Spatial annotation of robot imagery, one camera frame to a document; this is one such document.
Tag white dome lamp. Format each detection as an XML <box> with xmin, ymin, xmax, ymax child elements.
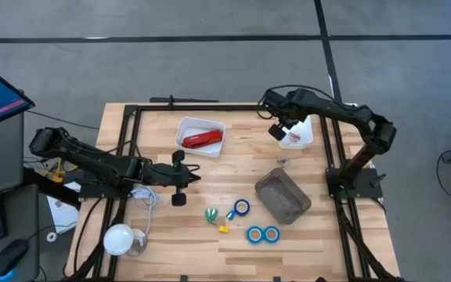
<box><xmin>103</xmin><ymin>223</ymin><xmax>135</xmax><ymax>257</ymax></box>

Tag black metal table frame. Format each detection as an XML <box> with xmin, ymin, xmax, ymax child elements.
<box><xmin>64</xmin><ymin>102</ymin><xmax>406</xmax><ymax>282</ymax></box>

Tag large white plastic bin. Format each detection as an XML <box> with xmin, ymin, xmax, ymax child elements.
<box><xmin>174</xmin><ymin>116</ymin><xmax>227</xmax><ymax>158</ymax></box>

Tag green mini stapler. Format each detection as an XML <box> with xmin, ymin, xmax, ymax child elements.
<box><xmin>204</xmin><ymin>207</ymin><xmax>219</xmax><ymax>226</ymax></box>

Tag black base plate lever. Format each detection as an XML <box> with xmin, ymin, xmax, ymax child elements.
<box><xmin>369</xmin><ymin>173</ymin><xmax>388</xmax><ymax>188</ymax></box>

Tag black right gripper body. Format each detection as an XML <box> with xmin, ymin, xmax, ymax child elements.
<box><xmin>262</xmin><ymin>89</ymin><xmax>308</xmax><ymax>142</ymax></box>

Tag black clamp bar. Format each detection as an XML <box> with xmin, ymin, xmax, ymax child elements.
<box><xmin>149</xmin><ymin>95</ymin><xmax>221</xmax><ymax>105</ymax></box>

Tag clear glass dish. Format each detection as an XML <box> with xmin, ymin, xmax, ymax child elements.
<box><xmin>125</xmin><ymin>228</ymin><xmax>149</xmax><ymax>258</ymax></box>

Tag grey desk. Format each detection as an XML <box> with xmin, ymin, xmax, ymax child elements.
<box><xmin>0</xmin><ymin>111</ymin><xmax>41</xmax><ymax>282</ymax></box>

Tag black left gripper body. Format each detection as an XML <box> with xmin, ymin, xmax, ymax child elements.
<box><xmin>143</xmin><ymin>150</ymin><xmax>192</xmax><ymax>208</ymax></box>

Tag white power cable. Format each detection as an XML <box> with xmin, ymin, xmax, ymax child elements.
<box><xmin>130</xmin><ymin>186</ymin><xmax>164</xmax><ymax>236</ymax></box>

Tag black computer mouse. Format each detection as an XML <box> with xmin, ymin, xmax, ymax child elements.
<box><xmin>0</xmin><ymin>239</ymin><xmax>29</xmax><ymax>280</ymax></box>

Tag small white plastic bin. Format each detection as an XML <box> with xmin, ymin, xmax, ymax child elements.
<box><xmin>278</xmin><ymin>114</ymin><xmax>315</xmax><ymax>150</ymax></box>

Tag grey translucent plastic bin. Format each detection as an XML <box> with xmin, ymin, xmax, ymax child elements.
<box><xmin>254</xmin><ymin>167</ymin><xmax>312</xmax><ymax>226</ymax></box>

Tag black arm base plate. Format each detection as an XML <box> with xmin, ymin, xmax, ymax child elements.
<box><xmin>77</xmin><ymin>180</ymin><xmax>133</xmax><ymax>200</ymax></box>
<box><xmin>325</xmin><ymin>167</ymin><xmax>384</xmax><ymax>199</ymax></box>

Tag yellow clamp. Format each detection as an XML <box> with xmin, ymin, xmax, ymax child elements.
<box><xmin>49</xmin><ymin>156</ymin><xmax>68</xmax><ymax>183</ymax></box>

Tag white paper sheet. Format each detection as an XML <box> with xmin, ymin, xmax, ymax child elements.
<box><xmin>47</xmin><ymin>182</ymin><xmax>80</xmax><ymax>235</ymax></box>

